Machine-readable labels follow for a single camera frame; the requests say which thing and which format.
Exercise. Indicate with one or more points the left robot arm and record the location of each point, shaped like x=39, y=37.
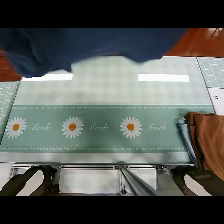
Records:
x=20, y=181

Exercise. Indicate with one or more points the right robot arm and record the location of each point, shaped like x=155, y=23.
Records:
x=203, y=183

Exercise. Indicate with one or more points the dark blue T-shirt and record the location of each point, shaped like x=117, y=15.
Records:
x=83, y=43

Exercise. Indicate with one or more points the brown garment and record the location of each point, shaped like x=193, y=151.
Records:
x=210, y=140

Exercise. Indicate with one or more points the light blue garment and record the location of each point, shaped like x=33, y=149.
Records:
x=185, y=133

